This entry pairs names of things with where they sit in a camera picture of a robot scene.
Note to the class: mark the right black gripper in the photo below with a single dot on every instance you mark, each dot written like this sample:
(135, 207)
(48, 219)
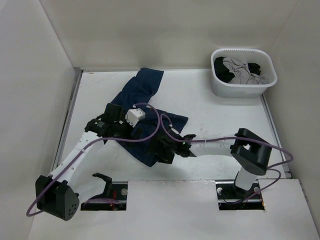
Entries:
(166, 158)

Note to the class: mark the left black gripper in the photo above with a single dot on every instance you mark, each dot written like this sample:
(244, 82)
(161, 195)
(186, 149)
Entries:
(136, 133)

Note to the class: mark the dark blue denim trousers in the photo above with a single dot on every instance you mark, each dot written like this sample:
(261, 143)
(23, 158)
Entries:
(140, 89)

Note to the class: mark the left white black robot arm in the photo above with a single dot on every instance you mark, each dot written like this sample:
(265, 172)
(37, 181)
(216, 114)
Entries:
(62, 192)

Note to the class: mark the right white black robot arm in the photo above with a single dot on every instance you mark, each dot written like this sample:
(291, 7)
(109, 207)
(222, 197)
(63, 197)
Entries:
(248, 149)

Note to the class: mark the black garment in basket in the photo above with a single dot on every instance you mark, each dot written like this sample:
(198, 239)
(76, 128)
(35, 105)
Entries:
(220, 70)

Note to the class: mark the white plastic laundry basket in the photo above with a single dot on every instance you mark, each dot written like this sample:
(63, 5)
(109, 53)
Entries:
(222, 89)

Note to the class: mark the grey crumpled garment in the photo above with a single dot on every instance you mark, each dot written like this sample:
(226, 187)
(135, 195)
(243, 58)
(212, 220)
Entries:
(244, 73)

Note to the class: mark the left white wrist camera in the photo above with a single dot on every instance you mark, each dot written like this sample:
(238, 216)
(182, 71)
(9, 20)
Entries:
(133, 116)

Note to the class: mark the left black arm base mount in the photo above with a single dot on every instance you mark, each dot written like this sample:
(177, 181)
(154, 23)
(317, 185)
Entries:
(113, 197)

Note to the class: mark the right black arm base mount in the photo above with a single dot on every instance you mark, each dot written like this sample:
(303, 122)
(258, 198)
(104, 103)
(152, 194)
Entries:
(232, 198)

